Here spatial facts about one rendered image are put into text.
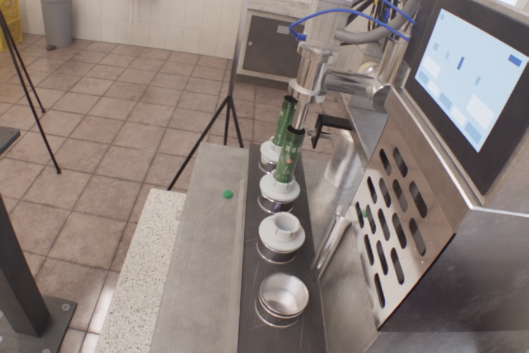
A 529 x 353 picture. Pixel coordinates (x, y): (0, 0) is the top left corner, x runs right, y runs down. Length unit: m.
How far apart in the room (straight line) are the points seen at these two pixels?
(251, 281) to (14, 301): 1.06
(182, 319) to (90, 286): 1.30
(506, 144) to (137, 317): 0.74
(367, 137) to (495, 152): 0.35
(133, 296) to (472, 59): 0.77
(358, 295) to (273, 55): 3.19
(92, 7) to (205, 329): 4.22
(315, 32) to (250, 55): 3.01
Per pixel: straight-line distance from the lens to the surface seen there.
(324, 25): 0.48
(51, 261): 1.90
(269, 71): 3.55
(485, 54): 0.26
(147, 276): 0.87
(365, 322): 0.38
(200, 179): 0.70
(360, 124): 0.59
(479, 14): 0.28
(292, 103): 0.65
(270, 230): 0.54
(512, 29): 0.25
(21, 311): 1.50
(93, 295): 1.75
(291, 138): 0.56
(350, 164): 0.73
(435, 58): 0.31
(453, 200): 0.25
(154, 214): 1.00
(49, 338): 1.67
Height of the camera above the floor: 1.47
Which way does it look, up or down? 35 degrees down
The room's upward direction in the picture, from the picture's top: 12 degrees clockwise
